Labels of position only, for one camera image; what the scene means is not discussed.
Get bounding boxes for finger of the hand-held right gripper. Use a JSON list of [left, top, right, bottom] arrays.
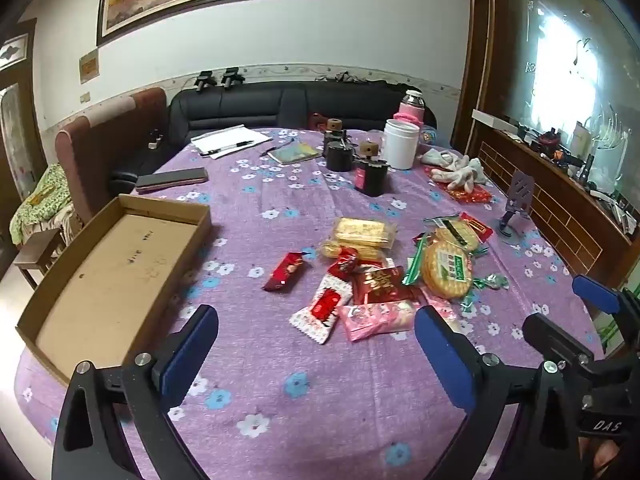
[[571, 274, 640, 346], [521, 311, 626, 386]]

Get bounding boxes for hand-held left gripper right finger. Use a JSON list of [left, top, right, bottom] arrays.
[[414, 305, 583, 480]]

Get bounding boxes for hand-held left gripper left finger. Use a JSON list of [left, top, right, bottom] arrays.
[[51, 304, 220, 480]]

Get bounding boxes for pink snack packet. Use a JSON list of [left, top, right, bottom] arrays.
[[337, 304, 401, 343], [380, 300, 422, 332]]

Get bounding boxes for small green candy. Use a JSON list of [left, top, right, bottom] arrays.
[[472, 274, 510, 292]]

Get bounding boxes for round cracker green label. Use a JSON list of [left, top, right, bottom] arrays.
[[404, 235, 476, 311]]

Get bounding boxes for dark red foil packet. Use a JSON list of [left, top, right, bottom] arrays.
[[351, 266, 416, 306]]

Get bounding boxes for cardboard tray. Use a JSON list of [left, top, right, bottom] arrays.
[[15, 194, 212, 387]]

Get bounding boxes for round cracker black label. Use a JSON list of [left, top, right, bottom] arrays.
[[432, 220, 483, 256]]

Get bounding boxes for red candy packet yellow label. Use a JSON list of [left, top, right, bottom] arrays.
[[457, 212, 495, 241]]

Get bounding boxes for red bar packet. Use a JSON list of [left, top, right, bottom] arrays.
[[262, 251, 306, 292]]

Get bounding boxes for white red snack packet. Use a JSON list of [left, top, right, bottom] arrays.
[[290, 275, 353, 345]]

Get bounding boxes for person's right hand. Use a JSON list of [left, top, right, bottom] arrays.
[[582, 440, 626, 480]]

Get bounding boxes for brown wooden cabinet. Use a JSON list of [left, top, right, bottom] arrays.
[[470, 110, 640, 321]]

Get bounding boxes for grey phone stand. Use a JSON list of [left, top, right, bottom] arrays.
[[497, 170, 535, 237]]

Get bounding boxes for red mesh gift bag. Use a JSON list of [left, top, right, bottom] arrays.
[[425, 167, 493, 204]]

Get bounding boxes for dark leather notebook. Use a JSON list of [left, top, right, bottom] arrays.
[[135, 166, 209, 195]]

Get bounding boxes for white cotton glove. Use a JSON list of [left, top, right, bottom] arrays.
[[421, 149, 458, 166], [431, 156, 488, 192]]

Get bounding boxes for wooden stool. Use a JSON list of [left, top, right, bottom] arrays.
[[12, 229, 63, 291]]

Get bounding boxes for black jar red label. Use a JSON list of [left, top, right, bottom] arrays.
[[354, 142, 390, 197]]

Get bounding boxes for white flat box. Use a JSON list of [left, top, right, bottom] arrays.
[[471, 109, 518, 130]]

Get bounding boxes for purple floral tablecloth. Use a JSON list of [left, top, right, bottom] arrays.
[[14, 127, 608, 480]]

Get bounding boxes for green floral cloth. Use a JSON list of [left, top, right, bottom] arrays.
[[9, 164, 73, 246]]

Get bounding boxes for black pen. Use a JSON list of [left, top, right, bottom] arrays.
[[209, 140, 256, 156]]

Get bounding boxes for white plastic jar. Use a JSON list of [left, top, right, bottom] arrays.
[[384, 119, 421, 170]]

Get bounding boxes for brown armchair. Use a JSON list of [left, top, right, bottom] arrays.
[[54, 87, 168, 226]]

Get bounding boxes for white paper sheets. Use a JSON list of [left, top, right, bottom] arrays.
[[190, 127, 273, 157]]

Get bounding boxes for plain black jar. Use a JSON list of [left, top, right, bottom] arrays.
[[326, 140, 355, 172]]

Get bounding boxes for colourful notebook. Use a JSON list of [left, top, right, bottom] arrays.
[[266, 141, 323, 166]]

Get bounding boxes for wood framed glass panel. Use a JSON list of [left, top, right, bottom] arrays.
[[460, 0, 640, 201]]

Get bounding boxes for black leather sofa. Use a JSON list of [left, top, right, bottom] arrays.
[[111, 80, 437, 196]]

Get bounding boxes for pink thermos flask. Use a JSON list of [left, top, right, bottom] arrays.
[[398, 90, 426, 126]]

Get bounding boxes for black jar cork stopper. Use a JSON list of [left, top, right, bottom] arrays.
[[322, 117, 348, 146]]

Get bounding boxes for brown wooden glass door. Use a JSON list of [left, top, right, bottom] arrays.
[[0, 17, 40, 241]]

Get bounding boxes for small framed certificate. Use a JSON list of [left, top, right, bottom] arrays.
[[79, 49, 99, 84]]

